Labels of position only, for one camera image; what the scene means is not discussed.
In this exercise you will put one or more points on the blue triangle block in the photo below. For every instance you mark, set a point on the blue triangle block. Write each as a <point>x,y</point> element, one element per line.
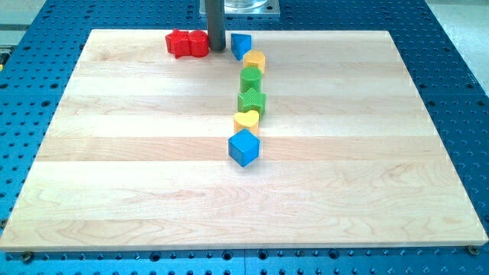
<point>240,44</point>

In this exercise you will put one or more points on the light wooden board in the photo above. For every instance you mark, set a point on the light wooden board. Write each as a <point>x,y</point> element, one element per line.
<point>136,156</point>

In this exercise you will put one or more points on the blue cube block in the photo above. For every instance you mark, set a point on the blue cube block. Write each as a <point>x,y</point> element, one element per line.
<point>243,147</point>

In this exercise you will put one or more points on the green cylinder block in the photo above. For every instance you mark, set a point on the green cylinder block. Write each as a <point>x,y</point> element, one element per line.
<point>250,78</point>

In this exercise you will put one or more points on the yellow heart block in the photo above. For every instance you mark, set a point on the yellow heart block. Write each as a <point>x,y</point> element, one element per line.
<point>247,120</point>

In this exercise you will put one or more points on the right board stop screw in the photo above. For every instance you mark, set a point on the right board stop screw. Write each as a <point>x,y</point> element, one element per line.
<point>473,250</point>

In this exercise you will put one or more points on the red star block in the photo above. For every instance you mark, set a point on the red star block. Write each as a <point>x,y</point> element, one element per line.
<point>178,43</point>

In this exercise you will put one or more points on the red round block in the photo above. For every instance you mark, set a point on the red round block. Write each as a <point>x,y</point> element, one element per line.
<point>198,43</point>

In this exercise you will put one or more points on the left board stop screw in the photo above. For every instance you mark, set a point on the left board stop screw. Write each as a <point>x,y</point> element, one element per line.
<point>27,256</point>

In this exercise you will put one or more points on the green star block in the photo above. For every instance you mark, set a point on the green star block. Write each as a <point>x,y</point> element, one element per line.
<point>252,100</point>

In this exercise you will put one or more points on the clear robot base plate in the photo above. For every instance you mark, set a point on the clear robot base plate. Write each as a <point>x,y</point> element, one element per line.
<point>252,8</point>

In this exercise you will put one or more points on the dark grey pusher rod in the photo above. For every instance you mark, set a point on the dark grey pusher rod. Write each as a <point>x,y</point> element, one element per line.
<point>215,16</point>

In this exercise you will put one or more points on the yellow pentagon block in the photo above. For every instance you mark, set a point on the yellow pentagon block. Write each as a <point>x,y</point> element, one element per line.
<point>255,58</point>

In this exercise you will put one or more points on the board stop screw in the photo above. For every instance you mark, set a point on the board stop screw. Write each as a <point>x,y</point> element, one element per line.
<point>473,250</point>
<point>27,256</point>

